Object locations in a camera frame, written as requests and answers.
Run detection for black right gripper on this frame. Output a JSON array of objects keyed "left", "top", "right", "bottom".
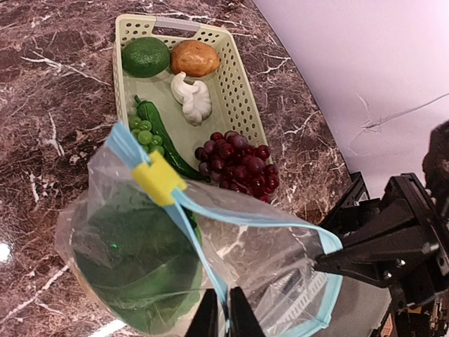
[{"left": 314, "top": 173, "right": 448, "bottom": 309}]

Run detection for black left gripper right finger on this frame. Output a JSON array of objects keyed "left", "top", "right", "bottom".
[{"left": 230, "top": 287, "right": 265, "bottom": 337}]

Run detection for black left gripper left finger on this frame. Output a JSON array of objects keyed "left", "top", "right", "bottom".
[{"left": 185, "top": 289, "right": 218, "bottom": 337}]

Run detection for clear zip top bag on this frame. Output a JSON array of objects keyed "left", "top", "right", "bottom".
[{"left": 55, "top": 123, "right": 342, "bottom": 336}]

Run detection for green toy leafy vegetable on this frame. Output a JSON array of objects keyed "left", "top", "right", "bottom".
[{"left": 72, "top": 185, "right": 203, "bottom": 336}]

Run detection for dark red toy grapes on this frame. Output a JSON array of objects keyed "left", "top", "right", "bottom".
[{"left": 194, "top": 130, "right": 280, "bottom": 203}]

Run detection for green toy grapes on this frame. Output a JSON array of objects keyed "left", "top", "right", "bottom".
[{"left": 128, "top": 114, "right": 165, "bottom": 155}]

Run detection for green toy cucumber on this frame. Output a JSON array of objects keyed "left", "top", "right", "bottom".
[{"left": 134, "top": 95, "right": 211, "bottom": 183}]

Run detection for white toy garlic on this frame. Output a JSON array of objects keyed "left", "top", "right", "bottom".
[{"left": 170, "top": 72, "right": 212, "bottom": 126}]

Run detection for pale green plastic basket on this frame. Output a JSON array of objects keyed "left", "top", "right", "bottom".
[{"left": 113, "top": 14, "right": 267, "bottom": 169}]

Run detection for brown toy mushroom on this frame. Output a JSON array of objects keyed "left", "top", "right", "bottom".
[{"left": 170, "top": 40, "right": 220, "bottom": 78}]

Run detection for dark green toy avocado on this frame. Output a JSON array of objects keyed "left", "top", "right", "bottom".
[{"left": 121, "top": 37, "right": 170, "bottom": 78}]

